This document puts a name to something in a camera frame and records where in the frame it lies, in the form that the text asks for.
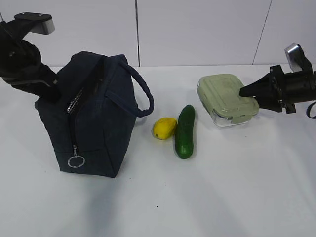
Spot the navy blue lunch bag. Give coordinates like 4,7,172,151
35,51,154,178

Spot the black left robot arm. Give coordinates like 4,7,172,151
0,19,61,103

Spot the glass container green lid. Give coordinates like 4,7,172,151
197,74,259,127

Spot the yellow lemon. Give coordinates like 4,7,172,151
153,117,177,140

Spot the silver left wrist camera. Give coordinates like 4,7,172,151
14,12,55,35

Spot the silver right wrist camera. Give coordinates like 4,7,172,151
284,43,313,73

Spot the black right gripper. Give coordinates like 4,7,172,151
239,65,316,114

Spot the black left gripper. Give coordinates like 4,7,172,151
4,41,61,101

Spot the green cucumber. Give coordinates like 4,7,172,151
174,104,196,159

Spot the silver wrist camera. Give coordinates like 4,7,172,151
14,12,55,35
284,43,313,73

